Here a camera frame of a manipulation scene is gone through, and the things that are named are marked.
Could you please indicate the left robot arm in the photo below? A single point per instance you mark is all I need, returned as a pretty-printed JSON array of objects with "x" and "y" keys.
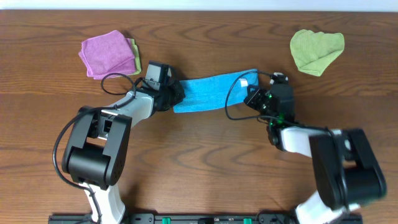
[{"x": 95, "y": 154}]

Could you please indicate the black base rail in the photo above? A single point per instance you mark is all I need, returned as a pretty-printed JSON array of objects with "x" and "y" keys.
[{"x": 149, "y": 218}]

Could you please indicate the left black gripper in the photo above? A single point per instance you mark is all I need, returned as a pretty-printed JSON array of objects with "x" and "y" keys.
[{"x": 175, "y": 94}]

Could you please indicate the blue microfiber cloth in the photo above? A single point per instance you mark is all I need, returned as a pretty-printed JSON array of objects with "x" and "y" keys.
[{"x": 212, "y": 93}]

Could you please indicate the folded green microfiber cloth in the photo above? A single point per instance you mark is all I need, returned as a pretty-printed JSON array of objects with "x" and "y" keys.
[{"x": 137, "y": 59}]

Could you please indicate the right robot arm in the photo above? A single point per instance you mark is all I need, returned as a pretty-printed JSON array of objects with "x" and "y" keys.
[{"x": 346, "y": 170}]

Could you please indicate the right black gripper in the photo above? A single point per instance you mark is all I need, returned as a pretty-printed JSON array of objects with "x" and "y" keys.
[{"x": 250, "y": 100}]

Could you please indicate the folded purple microfiber cloth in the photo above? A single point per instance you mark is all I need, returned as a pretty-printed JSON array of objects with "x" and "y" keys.
[{"x": 108, "y": 53}]

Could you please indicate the crumpled green microfiber cloth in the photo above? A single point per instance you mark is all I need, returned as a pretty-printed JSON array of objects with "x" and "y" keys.
[{"x": 313, "y": 52}]

